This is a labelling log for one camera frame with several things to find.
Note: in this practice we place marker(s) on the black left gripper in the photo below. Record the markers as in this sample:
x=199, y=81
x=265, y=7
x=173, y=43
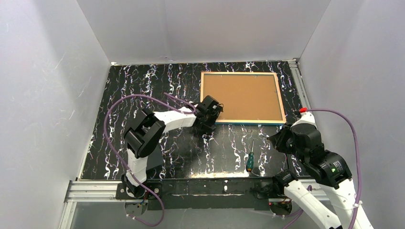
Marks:
x=214, y=111

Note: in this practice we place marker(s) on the black right arm base motor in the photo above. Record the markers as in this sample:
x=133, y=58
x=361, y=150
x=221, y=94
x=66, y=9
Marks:
x=274, y=187

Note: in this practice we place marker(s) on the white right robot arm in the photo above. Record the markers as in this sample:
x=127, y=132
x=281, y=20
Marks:
x=330, y=172

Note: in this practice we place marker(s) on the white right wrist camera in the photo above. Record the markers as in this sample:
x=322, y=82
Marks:
x=306, y=117

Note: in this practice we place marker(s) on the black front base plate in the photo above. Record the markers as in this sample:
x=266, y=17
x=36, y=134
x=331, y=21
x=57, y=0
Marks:
x=215, y=193

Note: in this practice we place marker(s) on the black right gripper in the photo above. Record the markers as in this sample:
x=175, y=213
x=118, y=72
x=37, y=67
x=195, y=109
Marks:
x=278, y=142

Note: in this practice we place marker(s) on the aluminium right side rail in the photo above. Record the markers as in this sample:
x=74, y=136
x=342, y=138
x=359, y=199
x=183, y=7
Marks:
x=297, y=76

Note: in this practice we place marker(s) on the aluminium rail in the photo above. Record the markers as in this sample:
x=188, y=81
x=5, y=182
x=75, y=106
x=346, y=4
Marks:
x=113, y=191
x=297, y=76

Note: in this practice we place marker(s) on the green handled screwdriver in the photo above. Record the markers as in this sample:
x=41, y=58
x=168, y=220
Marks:
x=250, y=161

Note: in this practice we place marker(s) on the black square pad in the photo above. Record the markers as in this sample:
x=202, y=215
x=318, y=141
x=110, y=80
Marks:
x=155, y=161

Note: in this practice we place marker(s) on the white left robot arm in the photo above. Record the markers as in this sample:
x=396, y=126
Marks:
x=144, y=133

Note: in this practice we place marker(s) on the aluminium front rail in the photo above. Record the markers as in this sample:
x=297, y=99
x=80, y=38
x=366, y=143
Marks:
x=113, y=191

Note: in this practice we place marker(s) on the blue picture frame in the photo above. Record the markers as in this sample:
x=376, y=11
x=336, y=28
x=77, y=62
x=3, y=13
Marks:
x=246, y=98

